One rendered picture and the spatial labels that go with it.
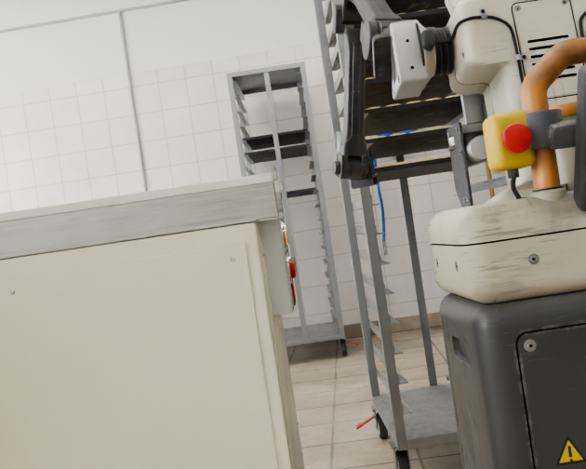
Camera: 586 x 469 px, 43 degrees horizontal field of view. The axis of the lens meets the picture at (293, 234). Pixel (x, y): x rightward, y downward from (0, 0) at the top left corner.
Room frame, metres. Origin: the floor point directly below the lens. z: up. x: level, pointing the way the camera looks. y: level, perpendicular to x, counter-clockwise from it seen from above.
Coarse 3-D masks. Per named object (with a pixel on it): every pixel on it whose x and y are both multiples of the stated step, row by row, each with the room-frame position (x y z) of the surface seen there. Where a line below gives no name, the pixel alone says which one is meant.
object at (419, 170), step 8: (432, 160) 2.24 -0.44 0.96; (440, 160) 2.24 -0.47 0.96; (448, 160) 2.24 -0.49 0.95; (376, 168) 2.24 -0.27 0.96; (384, 168) 2.24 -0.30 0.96; (392, 168) 2.24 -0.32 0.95; (400, 168) 2.24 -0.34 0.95; (408, 168) 2.28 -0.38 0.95; (416, 168) 2.33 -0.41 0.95; (424, 168) 2.40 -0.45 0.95; (432, 168) 2.47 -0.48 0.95; (440, 168) 2.55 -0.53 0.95; (448, 168) 2.63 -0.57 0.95; (376, 176) 2.42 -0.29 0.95; (384, 176) 2.50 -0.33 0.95; (392, 176) 2.57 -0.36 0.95; (400, 176) 2.65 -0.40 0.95; (408, 176) 2.74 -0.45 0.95; (416, 176) 2.83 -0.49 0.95
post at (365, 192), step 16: (336, 0) 2.24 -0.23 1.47; (368, 192) 2.24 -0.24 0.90; (368, 208) 2.24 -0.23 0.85; (368, 224) 2.24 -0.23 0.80; (368, 240) 2.24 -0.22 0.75; (368, 256) 2.26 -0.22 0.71; (384, 304) 2.24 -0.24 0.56; (384, 320) 2.24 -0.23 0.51; (384, 336) 2.24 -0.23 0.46; (384, 352) 2.24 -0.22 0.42; (400, 400) 2.24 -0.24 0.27; (400, 416) 2.24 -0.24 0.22; (400, 432) 2.24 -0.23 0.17; (400, 448) 2.24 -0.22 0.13
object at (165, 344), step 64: (64, 256) 1.03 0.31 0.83; (128, 256) 1.03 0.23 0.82; (192, 256) 1.02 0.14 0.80; (256, 256) 1.02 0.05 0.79; (0, 320) 1.03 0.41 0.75; (64, 320) 1.03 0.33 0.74; (128, 320) 1.03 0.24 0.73; (192, 320) 1.02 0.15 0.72; (256, 320) 1.02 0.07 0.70; (0, 384) 1.03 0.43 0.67; (64, 384) 1.03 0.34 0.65; (128, 384) 1.03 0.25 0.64; (192, 384) 1.02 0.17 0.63; (256, 384) 1.02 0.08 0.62; (0, 448) 1.03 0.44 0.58; (64, 448) 1.03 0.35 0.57; (128, 448) 1.03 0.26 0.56; (192, 448) 1.02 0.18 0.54; (256, 448) 1.02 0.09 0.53
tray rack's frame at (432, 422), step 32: (320, 0) 2.85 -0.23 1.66; (320, 32) 2.85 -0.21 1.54; (352, 224) 2.85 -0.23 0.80; (352, 256) 2.85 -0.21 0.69; (416, 256) 2.87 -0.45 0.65; (416, 288) 2.87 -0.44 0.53; (448, 384) 2.85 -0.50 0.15; (384, 416) 2.54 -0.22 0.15; (416, 416) 2.48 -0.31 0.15; (448, 416) 2.42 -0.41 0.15; (416, 448) 2.24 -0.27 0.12
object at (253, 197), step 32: (160, 192) 1.03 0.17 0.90; (192, 192) 1.03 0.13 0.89; (224, 192) 1.03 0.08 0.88; (256, 192) 1.03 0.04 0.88; (0, 224) 1.04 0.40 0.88; (32, 224) 1.04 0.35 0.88; (64, 224) 1.04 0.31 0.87; (96, 224) 1.04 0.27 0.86; (128, 224) 1.04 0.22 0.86; (160, 224) 1.04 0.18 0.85; (192, 224) 1.03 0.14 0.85; (0, 256) 1.04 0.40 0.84
